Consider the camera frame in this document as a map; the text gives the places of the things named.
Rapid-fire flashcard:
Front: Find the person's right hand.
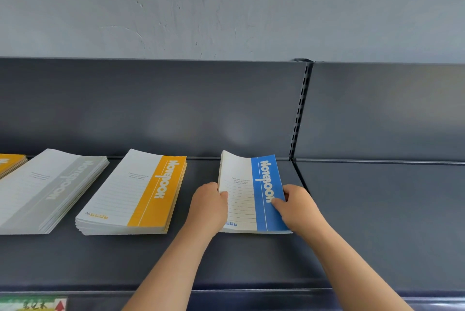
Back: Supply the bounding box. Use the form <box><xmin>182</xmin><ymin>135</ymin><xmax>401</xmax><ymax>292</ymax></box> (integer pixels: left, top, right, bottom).
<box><xmin>270</xmin><ymin>184</ymin><xmax>333</xmax><ymax>246</ymax></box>

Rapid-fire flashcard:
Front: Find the person's left hand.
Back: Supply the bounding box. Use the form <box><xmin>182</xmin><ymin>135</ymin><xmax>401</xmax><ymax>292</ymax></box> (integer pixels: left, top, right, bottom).
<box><xmin>185</xmin><ymin>182</ymin><xmax>230</xmax><ymax>237</ymax></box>

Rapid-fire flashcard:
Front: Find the small blue notebook stack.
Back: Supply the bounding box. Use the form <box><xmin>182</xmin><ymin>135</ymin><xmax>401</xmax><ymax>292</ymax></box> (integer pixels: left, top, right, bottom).
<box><xmin>217</xmin><ymin>150</ymin><xmax>293</xmax><ymax>235</ymax></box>

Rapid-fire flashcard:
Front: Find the small orange notebook stack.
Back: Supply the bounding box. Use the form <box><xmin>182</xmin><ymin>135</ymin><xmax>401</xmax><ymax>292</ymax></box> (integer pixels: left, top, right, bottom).
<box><xmin>0</xmin><ymin>153</ymin><xmax>28</xmax><ymax>179</ymax></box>
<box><xmin>75</xmin><ymin>148</ymin><xmax>188</xmax><ymax>236</ymax></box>

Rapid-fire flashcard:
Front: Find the small grey notebook stack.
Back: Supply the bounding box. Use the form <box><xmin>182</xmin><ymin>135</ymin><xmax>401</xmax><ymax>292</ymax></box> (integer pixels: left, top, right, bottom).
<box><xmin>0</xmin><ymin>148</ymin><xmax>109</xmax><ymax>236</ymax></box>

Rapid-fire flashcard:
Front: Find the person's right forearm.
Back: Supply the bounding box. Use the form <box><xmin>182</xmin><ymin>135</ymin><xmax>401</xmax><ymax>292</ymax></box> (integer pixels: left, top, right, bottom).
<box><xmin>309</xmin><ymin>227</ymin><xmax>415</xmax><ymax>311</ymax></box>

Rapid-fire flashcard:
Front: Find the person's left forearm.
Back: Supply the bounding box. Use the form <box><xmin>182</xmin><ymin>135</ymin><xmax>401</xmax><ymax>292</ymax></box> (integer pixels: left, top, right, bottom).
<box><xmin>122</xmin><ymin>223</ymin><xmax>218</xmax><ymax>311</ymax></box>

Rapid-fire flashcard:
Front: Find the slotted dark metal upright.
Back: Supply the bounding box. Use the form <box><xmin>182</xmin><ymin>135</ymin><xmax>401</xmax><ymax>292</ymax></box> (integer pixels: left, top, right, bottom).
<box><xmin>289</xmin><ymin>58</ymin><xmax>315</xmax><ymax>161</ymax></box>

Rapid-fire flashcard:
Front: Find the dark grey back panel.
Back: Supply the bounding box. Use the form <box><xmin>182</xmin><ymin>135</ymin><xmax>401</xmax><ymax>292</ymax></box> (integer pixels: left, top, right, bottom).
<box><xmin>0</xmin><ymin>58</ymin><xmax>310</xmax><ymax>161</ymax></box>
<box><xmin>294</xmin><ymin>62</ymin><xmax>465</xmax><ymax>162</ymax></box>

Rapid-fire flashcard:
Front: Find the yellow white price tag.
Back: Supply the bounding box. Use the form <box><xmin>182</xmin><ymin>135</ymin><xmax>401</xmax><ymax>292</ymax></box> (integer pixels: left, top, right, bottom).
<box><xmin>0</xmin><ymin>296</ymin><xmax>68</xmax><ymax>311</ymax></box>

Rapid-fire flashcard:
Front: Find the clear plastic price rail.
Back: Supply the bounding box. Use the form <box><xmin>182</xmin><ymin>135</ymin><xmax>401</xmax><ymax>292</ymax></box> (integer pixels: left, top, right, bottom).
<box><xmin>399</xmin><ymin>296</ymin><xmax>465</xmax><ymax>311</ymax></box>
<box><xmin>0</xmin><ymin>289</ymin><xmax>339</xmax><ymax>311</ymax></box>

